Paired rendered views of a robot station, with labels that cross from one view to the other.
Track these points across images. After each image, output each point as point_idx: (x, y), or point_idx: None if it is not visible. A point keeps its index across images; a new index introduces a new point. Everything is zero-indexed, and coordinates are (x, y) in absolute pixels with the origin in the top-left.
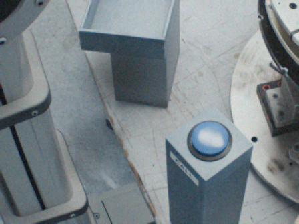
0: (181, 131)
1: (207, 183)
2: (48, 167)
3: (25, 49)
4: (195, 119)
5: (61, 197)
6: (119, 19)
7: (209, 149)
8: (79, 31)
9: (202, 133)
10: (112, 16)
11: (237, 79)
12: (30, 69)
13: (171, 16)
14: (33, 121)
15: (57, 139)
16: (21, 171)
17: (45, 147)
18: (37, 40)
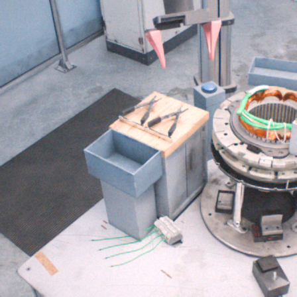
0: (214, 83)
1: (193, 91)
2: (203, 58)
3: (209, 0)
4: (219, 86)
5: (203, 81)
6: (267, 74)
7: (203, 85)
8: (254, 56)
9: (210, 84)
10: (268, 73)
11: None
12: (210, 12)
13: (260, 76)
14: (202, 29)
15: (207, 51)
16: (199, 50)
17: (203, 46)
18: (229, 22)
